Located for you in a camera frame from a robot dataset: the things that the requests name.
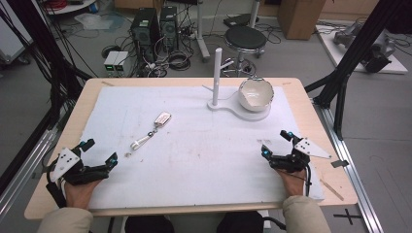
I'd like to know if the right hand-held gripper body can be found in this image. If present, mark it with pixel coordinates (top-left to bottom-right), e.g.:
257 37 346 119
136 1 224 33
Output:
269 137 332 174

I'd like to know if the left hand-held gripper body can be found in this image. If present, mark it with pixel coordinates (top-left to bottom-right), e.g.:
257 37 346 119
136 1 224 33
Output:
48 147 111 186

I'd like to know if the white key fob with strap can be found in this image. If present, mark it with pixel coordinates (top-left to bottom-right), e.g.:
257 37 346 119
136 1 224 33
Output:
130 111 173 151

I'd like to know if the person's left hand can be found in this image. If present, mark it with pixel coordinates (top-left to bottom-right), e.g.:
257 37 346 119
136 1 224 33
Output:
63 179 102 210

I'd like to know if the person's right hand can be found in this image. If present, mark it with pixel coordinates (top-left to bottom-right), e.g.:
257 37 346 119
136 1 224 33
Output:
276 167 309 197

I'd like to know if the small black tag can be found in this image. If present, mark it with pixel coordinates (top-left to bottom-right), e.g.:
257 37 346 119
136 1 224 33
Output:
330 158 351 169

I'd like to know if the thin wooden stick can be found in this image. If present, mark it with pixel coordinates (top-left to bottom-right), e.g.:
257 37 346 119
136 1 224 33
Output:
319 178 345 202

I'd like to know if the white bowl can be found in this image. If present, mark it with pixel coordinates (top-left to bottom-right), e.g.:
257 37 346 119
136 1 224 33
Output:
238 77 275 114

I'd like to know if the wooden table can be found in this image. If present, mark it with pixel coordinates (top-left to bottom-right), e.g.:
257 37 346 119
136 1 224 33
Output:
23 77 360 221

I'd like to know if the white foam mat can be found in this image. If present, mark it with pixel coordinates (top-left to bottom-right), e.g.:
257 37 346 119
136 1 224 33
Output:
80 84 326 210

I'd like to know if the person's leg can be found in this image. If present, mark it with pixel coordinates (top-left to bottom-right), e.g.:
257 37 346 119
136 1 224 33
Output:
123 215 176 233
216 210 265 233

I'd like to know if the white power supply unit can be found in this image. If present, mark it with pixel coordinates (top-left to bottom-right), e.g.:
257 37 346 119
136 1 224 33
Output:
103 50 120 73
113 50 130 73

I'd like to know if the white stand with pole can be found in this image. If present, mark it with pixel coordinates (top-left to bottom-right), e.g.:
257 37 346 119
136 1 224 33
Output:
202 48 272 122

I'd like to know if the black round stool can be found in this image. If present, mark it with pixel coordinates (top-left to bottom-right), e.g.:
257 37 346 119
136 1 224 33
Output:
223 24 269 78

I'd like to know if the brown cardboard box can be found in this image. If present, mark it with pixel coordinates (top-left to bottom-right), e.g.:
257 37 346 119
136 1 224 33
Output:
277 0 326 41

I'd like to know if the white board with grey equipment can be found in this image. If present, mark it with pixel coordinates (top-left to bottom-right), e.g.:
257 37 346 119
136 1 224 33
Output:
315 21 409 75

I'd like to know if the clear plastic sheet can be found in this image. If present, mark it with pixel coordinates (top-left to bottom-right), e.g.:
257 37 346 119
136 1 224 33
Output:
74 12 126 32

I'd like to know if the large black computer tower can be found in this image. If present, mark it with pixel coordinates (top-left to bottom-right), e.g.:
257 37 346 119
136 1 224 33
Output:
129 7 161 63

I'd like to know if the white desk leg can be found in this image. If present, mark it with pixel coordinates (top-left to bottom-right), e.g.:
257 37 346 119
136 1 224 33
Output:
193 0 212 63

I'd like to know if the white round table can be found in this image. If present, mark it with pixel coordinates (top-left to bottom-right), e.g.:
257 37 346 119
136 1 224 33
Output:
41 0 98 16

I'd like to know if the small black computer tower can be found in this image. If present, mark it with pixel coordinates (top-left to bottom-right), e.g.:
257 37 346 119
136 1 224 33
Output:
158 6 180 52

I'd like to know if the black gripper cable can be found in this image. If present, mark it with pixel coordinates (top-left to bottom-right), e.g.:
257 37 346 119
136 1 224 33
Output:
278 163 313 197

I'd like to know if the aluminium rail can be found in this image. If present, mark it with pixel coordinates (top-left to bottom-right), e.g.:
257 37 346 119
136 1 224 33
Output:
312 96 385 233
0 128 60 225

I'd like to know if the coiled black cable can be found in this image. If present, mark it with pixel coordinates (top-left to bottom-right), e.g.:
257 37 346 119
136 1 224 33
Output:
167 50 192 72

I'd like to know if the black metal frame with cables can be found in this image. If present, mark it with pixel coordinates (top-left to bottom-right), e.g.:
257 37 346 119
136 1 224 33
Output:
0 0 93 195

